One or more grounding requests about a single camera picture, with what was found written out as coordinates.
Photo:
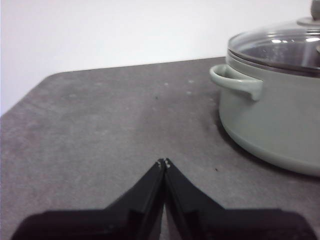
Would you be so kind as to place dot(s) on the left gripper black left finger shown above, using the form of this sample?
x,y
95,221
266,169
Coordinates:
x,y
135,212

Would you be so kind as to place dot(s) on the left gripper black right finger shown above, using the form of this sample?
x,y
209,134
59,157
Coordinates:
x,y
195,212

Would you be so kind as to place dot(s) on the glass lid with green knob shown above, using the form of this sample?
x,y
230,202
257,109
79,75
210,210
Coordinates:
x,y
265,42

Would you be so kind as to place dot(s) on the pale green electric steamer pot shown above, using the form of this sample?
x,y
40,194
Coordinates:
x,y
275,120

